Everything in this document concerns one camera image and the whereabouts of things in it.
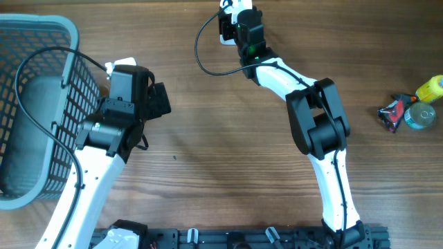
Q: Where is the black red snack packet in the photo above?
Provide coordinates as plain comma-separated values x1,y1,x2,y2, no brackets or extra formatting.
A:
377,93,418,133

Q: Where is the yellow juice bottle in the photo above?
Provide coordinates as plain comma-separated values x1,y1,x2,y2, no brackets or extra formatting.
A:
415,75,443,103

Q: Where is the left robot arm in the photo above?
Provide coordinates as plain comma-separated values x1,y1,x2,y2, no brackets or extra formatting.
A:
37,65,171,248

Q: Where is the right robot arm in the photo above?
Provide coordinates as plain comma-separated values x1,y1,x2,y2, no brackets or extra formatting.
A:
217,1,364,248

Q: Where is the white barcode scanner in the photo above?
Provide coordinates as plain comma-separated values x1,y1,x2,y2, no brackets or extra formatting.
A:
217,0,253,46

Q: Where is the grey plastic shopping basket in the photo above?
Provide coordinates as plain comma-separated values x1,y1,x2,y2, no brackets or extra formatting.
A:
1,14,100,210

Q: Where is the black right camera cable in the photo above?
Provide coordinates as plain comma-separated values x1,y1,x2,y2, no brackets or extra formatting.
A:
194,1,349,248

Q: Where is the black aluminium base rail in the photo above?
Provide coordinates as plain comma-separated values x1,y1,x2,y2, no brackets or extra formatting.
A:
89,226,391,249

